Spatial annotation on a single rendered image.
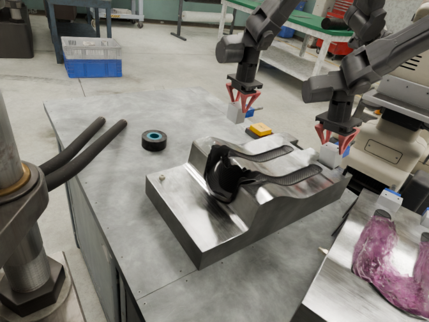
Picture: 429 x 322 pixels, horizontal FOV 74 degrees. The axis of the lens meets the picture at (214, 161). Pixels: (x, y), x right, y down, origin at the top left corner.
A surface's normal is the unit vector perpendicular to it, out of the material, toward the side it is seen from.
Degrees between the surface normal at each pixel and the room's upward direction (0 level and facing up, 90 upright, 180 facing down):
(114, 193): 0
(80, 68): 91
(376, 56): 71
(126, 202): 0
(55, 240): 0
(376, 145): 98
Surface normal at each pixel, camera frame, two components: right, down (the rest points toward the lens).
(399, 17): -0.88, 0.15
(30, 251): 0.85, 0.40
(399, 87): -0.68, 0.32
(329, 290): 0.15, -0.81
